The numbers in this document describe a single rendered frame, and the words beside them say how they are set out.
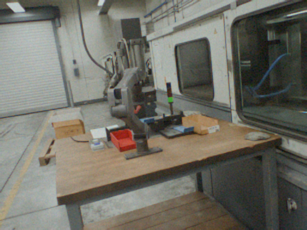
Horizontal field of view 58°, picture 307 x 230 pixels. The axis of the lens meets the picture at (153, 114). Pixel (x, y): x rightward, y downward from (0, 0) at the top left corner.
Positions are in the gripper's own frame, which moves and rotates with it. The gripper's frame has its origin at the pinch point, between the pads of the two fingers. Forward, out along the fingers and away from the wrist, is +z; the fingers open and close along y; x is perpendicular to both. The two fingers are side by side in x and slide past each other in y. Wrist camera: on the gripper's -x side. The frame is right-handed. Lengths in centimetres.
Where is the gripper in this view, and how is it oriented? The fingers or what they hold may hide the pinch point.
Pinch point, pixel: (135, 111)
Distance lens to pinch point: 155.2
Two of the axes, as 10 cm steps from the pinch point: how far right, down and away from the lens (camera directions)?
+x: -9.3, 2.0, -3.2
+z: -0.6, 7.6, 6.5
